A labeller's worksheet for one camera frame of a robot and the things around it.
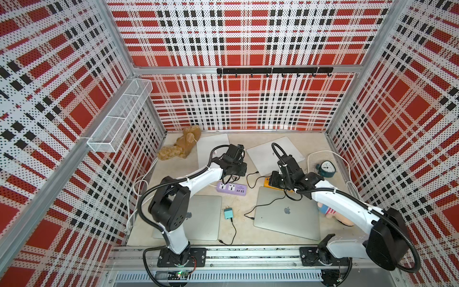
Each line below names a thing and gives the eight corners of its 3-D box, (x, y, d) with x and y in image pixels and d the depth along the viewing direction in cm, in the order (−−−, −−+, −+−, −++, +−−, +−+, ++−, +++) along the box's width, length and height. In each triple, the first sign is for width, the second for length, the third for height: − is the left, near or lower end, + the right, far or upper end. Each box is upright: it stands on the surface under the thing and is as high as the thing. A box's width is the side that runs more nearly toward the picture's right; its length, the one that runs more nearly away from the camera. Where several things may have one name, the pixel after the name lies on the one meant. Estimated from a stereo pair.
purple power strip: (216, 192, 95) (215, 189, 93) (218, 183, 99) (217, 180, 96) (246, 196, 94) (246, 193, 91) (247, 187, 97) (247, 184, 94)
